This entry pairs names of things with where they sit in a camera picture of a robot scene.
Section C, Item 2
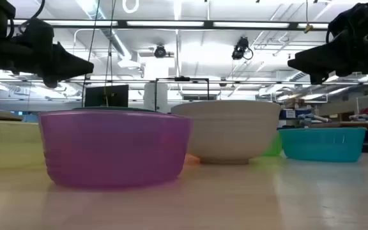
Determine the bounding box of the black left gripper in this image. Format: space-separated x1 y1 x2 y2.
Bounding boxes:
0 34 95 89

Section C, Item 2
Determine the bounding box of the teal plastic bowl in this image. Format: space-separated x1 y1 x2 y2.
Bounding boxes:
278 126 367 163

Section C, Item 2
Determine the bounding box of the light green plastic bowl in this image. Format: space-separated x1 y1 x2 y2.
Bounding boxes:
262 130 283 157

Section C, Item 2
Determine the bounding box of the hanging yellow connector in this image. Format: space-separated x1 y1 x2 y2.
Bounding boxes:
303 0 314 35

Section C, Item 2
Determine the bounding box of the black computer monitor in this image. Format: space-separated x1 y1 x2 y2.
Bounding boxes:
84 84 130 108

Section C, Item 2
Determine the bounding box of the blue box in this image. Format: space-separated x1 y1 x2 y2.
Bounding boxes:
279 107 313 121

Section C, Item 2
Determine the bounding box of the white cabinet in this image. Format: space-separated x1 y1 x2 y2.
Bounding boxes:
142 82 169 113

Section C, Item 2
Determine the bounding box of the purple plastic bowl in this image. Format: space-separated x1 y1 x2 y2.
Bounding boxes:
38 109 193 190

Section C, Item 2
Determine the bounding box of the yellow plastic bowl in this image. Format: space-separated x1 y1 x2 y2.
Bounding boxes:
0 119 46 169

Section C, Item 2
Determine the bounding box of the black overhead beam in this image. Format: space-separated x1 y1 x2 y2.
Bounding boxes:
7 19 330 32

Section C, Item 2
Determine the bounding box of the orange plastic bowl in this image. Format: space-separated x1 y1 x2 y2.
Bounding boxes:
183 153 201 166

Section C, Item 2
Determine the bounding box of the hanging black cable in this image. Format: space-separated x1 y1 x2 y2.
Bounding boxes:
80 0 101 108
103 0 117 107

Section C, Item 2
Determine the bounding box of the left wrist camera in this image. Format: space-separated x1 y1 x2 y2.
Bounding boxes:
17 17 56 45

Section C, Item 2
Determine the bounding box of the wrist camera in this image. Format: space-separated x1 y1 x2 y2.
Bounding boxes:
326 2 368 42
17 17 56 45

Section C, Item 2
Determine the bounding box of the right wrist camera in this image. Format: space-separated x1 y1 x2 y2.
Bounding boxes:
326 2 368 42

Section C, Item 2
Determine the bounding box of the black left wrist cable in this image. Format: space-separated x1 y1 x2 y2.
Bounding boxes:
7 0 47 35

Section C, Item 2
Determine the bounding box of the black ceiling camera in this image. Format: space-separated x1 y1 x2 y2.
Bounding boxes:
153 44 167 59
231 36 254 61

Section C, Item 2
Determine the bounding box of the black metal stand frame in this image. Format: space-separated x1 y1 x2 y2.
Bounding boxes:
154 76 210 112

